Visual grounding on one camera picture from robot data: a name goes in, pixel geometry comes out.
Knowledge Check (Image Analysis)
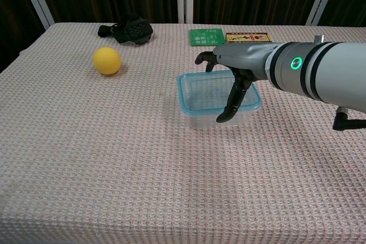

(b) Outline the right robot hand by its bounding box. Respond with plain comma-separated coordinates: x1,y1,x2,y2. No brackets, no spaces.
194,42,280,123

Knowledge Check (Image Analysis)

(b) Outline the checkered woven tablecloth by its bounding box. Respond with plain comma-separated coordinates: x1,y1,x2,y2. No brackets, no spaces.
0,22,366,244

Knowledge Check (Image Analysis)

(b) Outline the clear plastic container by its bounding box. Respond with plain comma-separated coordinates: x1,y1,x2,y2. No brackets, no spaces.
176,70,262,129

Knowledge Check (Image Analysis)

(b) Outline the red and yellow box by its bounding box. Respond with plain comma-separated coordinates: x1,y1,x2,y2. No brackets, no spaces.
225,32,273,45

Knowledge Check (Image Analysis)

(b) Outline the green tea packet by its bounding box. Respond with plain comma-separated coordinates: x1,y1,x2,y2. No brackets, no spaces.
189,28,225,47

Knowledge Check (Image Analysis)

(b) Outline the yellow ball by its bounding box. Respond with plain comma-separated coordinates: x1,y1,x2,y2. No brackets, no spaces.
93,46,122,76

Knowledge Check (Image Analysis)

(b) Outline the blue container lid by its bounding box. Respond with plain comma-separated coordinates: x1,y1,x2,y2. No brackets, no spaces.
176,69,262,117

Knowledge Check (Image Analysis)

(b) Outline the black knitted pouch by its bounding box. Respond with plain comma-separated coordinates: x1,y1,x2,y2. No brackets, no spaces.
97,13,154,46

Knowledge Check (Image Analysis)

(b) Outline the black cable connector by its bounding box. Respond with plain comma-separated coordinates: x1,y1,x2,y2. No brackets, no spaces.
332,106,366,131

